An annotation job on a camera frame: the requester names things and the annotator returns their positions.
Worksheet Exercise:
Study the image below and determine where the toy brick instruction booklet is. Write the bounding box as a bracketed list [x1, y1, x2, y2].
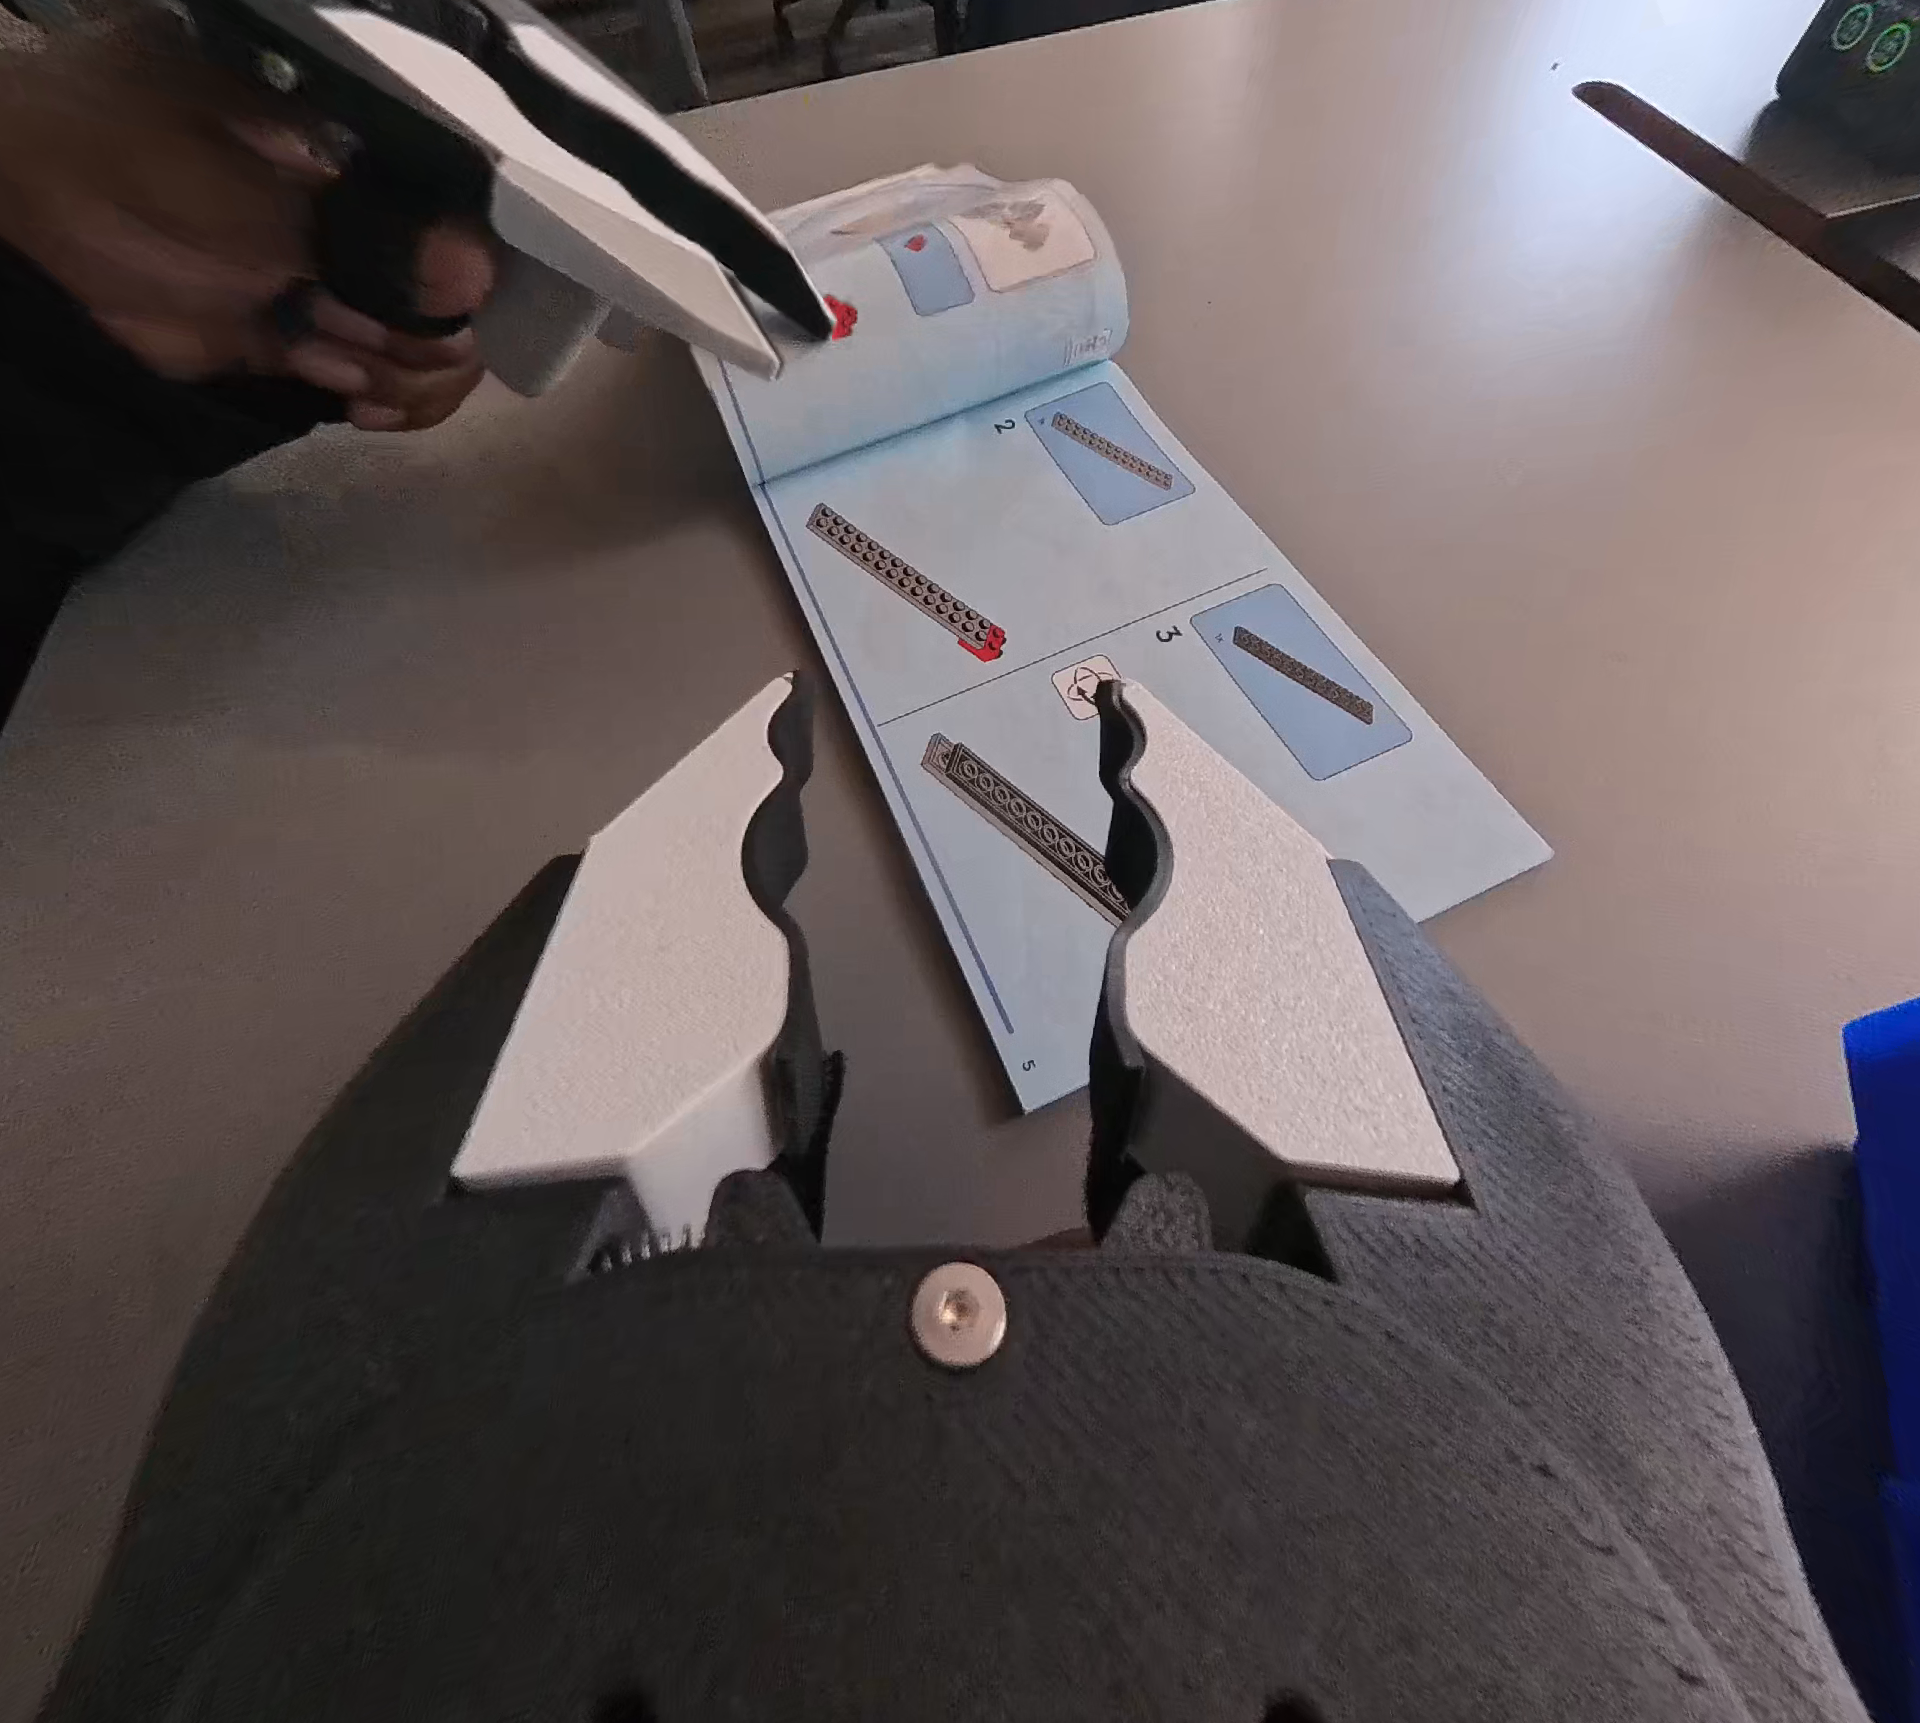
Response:
[692, 161, 1555, 1118]

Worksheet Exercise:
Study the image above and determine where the wide blue plastic bin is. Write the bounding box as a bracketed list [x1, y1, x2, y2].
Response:
[1842, 996, 1920, 1723]

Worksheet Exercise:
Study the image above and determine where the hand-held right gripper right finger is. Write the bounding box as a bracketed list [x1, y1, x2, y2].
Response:
[1082, 678, 1471, 1252]

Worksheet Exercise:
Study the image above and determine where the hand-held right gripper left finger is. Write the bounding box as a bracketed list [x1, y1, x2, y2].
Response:
[447, 670, 847, 1248]

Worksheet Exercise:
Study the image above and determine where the black desktop device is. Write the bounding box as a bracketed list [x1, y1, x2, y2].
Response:
[1775, 0, 1920, 155]

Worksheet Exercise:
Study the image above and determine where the person's left hand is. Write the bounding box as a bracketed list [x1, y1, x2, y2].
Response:
[0, 27, 495, 436]

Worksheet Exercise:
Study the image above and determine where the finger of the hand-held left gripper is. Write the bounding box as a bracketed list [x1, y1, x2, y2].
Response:
[315, 0, 787, 383]
[487, 0, 841, 347]

